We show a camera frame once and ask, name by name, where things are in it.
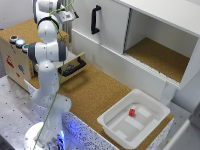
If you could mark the wooden drawer box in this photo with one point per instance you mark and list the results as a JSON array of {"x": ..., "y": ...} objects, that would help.
[{"x": 16, "y": 63}]

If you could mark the green button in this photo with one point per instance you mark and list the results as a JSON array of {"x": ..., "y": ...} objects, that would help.
[{"x": 25, "y": 48}]

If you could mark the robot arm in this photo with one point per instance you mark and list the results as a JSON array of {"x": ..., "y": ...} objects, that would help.
[{"x": 46, "y": 86}]

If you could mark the white sliding door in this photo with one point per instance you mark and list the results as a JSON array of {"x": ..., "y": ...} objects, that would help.
[{"x": 111, "y": 23}]

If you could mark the wooden drawer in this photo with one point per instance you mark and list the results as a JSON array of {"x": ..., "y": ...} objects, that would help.
[{"x": 72, "y": 59}]

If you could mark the blue button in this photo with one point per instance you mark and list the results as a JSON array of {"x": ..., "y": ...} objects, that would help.
[{"x": 20, "y": 42}]

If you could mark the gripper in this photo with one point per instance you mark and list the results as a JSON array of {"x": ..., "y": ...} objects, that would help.
[{"x": 66, "y": 16}]

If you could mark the white cabinet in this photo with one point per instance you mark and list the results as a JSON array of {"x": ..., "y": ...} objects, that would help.
[{"x": 156, "y": 20}]

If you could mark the pink block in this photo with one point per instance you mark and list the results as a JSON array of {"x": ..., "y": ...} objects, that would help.
[{"x": 132, "y": 112}]

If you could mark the white plastic box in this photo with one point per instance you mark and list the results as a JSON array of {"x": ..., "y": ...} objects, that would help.
[{"x": 146, "y": 100}]

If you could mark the red button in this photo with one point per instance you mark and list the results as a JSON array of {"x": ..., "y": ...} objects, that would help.
[{"x": 13, "y": 38}]

